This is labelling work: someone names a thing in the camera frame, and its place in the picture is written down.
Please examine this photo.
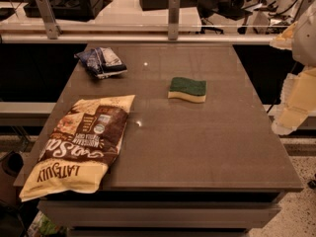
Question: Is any green package under table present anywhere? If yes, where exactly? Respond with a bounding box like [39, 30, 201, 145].
[25, 212, 66, 237]

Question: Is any brown and yellow chip bag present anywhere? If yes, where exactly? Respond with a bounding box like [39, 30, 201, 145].
[20, 95, 134, 201]

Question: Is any left metal rail bracket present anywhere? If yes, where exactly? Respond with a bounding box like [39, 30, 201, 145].
[35, 0, 61, 40]

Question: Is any black office chair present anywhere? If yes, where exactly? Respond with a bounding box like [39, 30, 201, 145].
[197, 0, 299, 36]

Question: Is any blue and white snack bag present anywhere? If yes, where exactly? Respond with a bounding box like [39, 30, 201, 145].
[75, 47, 127, 79]

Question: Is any grey table drawer front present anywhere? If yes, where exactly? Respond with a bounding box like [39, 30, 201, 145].
[39, 200, 280, 229]

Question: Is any metal rail bracket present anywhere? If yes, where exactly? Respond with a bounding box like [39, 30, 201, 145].
[168, 0, 181, 40]
[35, 0, 61, 40]

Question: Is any green and yellow sponge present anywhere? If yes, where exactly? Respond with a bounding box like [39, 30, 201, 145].
[168, 77, 207, 103]

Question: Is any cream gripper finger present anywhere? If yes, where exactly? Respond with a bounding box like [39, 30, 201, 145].
[272, 66, 316, 135]
[270, 22, 297, 50]

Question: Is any black box on back table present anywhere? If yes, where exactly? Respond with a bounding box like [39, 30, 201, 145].
[23, 0, 113, 22]

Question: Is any middle metal rail bracket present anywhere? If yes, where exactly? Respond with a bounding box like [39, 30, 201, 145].
[168, 0, 181, 40]

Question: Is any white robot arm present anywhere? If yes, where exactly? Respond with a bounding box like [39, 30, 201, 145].
[270, 4, 316, 135]

